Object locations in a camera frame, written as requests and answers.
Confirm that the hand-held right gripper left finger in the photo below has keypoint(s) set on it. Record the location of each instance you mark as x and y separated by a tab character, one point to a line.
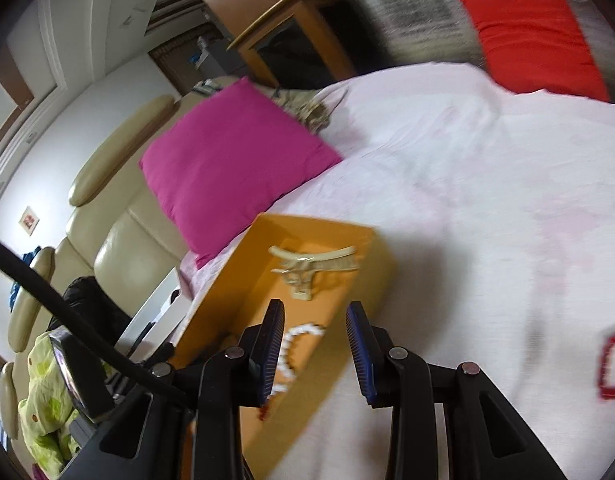
270	355

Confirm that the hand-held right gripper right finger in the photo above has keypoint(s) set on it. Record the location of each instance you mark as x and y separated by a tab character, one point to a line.
360	355

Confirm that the beige hair claw clip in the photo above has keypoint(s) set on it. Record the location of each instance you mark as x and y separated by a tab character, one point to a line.
307	257

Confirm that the orange cardboard box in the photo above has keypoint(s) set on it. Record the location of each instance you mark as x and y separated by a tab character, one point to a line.
267	240

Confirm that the yellow green patterned cloth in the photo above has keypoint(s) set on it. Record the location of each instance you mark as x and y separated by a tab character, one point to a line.
42	410

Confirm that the black bag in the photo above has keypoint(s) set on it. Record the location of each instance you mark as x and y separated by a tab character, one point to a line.
87	300

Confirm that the white box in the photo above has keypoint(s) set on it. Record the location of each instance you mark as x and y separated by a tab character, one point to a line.
152	305

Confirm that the dark blue cloth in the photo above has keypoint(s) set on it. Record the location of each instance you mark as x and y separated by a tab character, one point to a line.
32	255

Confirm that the beige leather sofa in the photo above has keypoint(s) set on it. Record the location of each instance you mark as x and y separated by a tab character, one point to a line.
127	240

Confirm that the white towel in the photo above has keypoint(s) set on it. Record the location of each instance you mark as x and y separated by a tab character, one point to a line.
462	185

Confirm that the pink cushion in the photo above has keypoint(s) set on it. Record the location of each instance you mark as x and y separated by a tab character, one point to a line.
227	160

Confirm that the camouflage cloth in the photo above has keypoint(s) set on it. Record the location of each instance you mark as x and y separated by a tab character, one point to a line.
312	112

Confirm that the silver foil insulation mat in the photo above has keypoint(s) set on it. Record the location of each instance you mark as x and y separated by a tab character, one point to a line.
412	0

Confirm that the red cushion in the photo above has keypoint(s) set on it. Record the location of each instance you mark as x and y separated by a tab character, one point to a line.
532	40

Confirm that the small framed wall picture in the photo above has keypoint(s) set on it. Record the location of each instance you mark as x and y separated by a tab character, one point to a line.
28	220

